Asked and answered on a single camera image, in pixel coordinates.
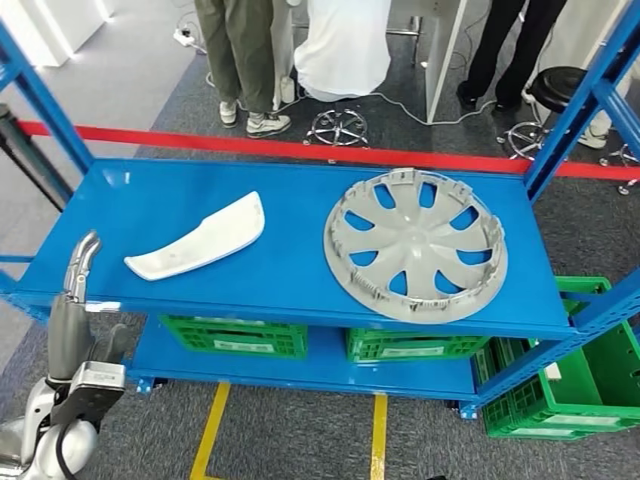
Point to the grey plastic wheel hubcap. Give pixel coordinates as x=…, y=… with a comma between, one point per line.
x=415, y=248

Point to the chrome swivel stool base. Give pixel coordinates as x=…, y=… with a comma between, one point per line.
x=625, y=156
x=340, y=128

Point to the black round stool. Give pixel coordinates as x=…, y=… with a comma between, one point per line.
x=555, y=89

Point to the small white container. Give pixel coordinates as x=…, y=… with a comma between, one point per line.
x=287, y=91

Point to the white cabinet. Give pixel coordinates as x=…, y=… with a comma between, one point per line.
x=45, y=26

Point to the white side desk panel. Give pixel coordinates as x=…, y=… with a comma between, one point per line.
x=575, y=33

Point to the white plastic car trim part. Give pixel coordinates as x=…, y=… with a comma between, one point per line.
x=200, y=242

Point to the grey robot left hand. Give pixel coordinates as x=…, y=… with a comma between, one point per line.
x=67, y=338

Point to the yellow floor tape square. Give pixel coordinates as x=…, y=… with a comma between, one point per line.
x=210, y=430

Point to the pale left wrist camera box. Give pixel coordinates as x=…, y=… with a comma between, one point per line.
x=95, y=391

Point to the red barrier belt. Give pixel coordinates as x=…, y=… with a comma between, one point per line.
x=300, y=149

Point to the blue metal shelf rack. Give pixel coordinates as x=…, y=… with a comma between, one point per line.
x=300, y=218

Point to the person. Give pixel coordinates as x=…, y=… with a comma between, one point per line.
x=345, y=46
x=595, y=136
x=250, y=53
x=492, y=46

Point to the white power strip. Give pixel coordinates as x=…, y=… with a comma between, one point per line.
x=184, y=37

